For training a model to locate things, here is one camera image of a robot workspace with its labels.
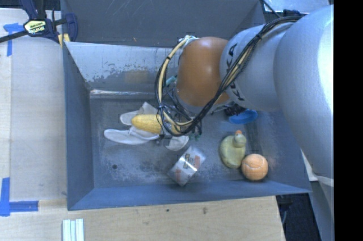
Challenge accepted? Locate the grey metal bin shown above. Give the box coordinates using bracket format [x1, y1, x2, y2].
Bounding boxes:
[59, 0, 313, 212]

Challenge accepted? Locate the blue plastic cup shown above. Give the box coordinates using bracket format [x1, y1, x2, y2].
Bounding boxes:
[228, 109, 259, 125]

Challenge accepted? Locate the yellow toy corn white husk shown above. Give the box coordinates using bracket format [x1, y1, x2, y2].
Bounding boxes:
[103, 102, 190, 152]

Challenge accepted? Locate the pale wood flat board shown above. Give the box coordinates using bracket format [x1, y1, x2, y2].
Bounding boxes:
[10, 35, 69, 202]

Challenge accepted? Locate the orange ball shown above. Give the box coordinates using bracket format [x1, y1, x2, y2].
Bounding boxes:
[240, 153, 269, 181]

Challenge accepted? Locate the yellow rubber duck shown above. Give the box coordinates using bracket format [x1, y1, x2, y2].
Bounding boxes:
[219, 129, 247, 169]

